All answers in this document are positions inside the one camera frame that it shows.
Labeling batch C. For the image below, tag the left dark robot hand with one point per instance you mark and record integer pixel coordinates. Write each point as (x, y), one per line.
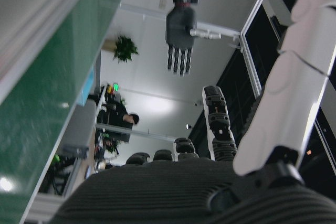
(179, 27)

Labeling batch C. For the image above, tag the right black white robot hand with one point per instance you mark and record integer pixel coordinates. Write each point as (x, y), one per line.
(157, 195)

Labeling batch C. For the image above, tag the green potted plant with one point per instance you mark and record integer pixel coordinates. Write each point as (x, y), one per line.
(125, 48)

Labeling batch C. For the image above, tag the seated person in dark clothes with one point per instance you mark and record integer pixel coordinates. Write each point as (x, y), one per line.
(118, 115)

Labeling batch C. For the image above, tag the red yellow signal tower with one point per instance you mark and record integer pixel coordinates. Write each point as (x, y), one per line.
(111, 90)

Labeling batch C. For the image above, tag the grey partition panel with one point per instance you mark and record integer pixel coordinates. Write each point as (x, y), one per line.
(78, 127)

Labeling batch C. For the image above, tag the light blue partition panel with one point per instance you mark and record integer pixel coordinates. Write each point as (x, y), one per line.
(88, 87)

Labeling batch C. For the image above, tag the aluminium frame post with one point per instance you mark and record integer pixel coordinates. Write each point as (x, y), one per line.
(256, 19)

